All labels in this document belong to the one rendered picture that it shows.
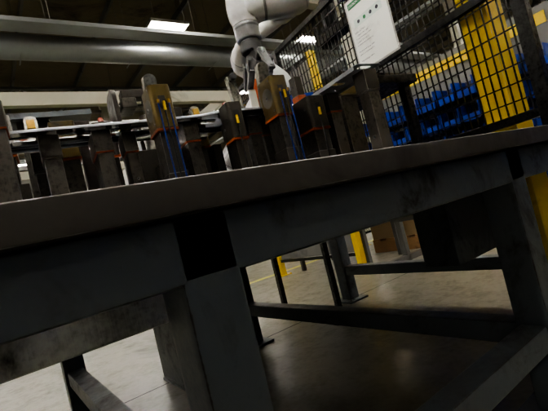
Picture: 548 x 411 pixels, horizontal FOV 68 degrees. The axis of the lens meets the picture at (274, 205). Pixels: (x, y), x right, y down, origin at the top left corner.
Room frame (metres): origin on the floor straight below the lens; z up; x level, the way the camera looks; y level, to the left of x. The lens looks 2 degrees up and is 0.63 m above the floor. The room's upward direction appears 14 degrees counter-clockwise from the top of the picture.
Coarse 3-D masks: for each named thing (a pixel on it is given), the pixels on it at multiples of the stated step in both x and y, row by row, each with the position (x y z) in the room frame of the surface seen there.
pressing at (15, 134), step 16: (256, 112) 1.36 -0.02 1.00; (48, 128) 1.02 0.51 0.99; (64, 128) 1.03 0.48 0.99; (80, 128) 1.09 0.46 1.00; (96, 128) 1.12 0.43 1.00; (112, 128) 1.16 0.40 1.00; (128, 128) 1.19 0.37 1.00; (208, 128) 1.42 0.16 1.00; (16, 144) 1.10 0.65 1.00; (32, 144) 1.13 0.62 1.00; (64, 144) 1.20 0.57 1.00; (80, 144) 1.22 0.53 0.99
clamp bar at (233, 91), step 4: (232, 76) 1.53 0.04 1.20; (224, 80) 1.57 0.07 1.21; (228, 80) 1.55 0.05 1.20; (232, 80) 1.55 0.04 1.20; (228, 84) 1.55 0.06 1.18; (232, 84) 1.57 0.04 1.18; (228, 88) 1.55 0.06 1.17; (232, 88) 1.56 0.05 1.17; (236, 88) 1.56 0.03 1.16; (228, 92) 1.56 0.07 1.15; (232, 92) 1.56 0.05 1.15; (236, 92) 1.56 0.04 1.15; (232, 96) 1.54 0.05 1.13; (236, 96) 1.56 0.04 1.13; (240, 96) 1.56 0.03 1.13; (232, 100) 1.54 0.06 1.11; (236, 100) 1.56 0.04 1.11; (240, 100) 1.55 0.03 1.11
